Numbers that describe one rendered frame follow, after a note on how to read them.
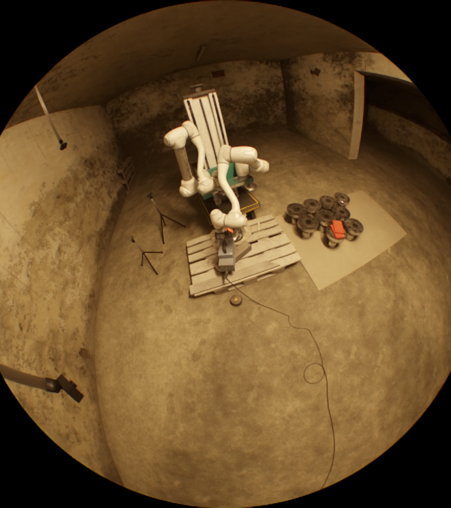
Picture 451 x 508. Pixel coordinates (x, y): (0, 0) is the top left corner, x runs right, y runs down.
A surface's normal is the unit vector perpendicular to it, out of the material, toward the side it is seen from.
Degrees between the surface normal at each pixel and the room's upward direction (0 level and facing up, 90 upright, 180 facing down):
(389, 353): 0
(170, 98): 90
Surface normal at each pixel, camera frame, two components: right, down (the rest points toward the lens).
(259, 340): -0.20, -0.58
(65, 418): 0.95, -0.32
